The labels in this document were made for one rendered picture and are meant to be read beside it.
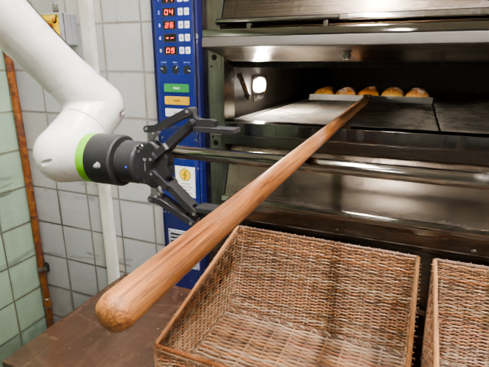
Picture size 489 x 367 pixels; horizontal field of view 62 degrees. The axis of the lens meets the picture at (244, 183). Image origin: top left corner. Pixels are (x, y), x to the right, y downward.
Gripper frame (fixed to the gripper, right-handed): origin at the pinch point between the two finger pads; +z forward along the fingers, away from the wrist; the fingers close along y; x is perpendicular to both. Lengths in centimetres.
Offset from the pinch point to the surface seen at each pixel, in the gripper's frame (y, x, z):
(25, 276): 70, -51, -116
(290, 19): -28, -46, -4
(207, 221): -1.9, 25.0, 8.4
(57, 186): 31, -59, -101
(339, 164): 1.6, -18.8, 14.6
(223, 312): 59, -43, -21
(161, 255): -1.8, 33.0, 8.2
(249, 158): 2.0, -19.0, -4.0
